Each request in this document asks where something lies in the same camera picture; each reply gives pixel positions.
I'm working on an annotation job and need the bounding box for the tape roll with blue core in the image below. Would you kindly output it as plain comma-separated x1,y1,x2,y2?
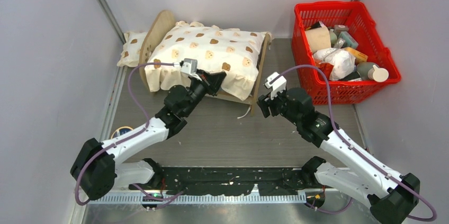
110,126,133,139

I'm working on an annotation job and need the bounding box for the white tie strings corner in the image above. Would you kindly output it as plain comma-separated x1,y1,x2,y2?
237,105,253,120

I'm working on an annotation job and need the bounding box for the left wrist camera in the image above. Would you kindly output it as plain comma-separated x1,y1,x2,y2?
174,58,198,78

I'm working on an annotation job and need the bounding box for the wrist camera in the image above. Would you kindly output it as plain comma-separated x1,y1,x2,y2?
264,72,286,100
174,58,198,78

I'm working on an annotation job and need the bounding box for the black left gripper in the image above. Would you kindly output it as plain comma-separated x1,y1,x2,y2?
183,69,226,117

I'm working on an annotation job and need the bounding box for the yellow box in basket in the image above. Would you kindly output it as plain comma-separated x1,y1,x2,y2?
344,47,368,65

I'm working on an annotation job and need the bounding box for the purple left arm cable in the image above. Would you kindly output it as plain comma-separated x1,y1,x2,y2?
74,61,185,211

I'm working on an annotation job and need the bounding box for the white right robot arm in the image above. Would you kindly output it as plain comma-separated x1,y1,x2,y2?
257,87,420,223

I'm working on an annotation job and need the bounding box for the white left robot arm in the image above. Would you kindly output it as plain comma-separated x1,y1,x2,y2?
70,70,226,200

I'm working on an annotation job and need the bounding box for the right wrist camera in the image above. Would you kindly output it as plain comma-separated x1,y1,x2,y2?
264,72,286,100

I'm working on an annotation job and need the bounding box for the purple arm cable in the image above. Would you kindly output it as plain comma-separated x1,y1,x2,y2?
74,61,185,211
277,64,438,222

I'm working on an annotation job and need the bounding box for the wooden pet bed frame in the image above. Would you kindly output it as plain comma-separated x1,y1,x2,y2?
139,10,272,113

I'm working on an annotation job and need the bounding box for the small bear print pillow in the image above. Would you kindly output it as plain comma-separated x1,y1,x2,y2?
116,32,147,68

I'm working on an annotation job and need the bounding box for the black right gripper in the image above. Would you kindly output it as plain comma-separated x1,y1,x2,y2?
257,87,301,126

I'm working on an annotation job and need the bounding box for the large bear print cushion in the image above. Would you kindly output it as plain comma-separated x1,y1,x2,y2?
145,24,271,101

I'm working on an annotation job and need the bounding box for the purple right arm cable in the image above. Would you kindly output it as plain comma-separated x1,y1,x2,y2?
277,64,438,222

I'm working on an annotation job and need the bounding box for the grey bottle with beige cap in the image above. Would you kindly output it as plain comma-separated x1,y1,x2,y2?
356,62,389,83

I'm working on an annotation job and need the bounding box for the white crumpled bag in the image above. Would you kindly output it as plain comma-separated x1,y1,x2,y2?
312,48,355,81

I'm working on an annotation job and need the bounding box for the teal box in basket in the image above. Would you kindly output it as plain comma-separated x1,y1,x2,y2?
338,31,359,49

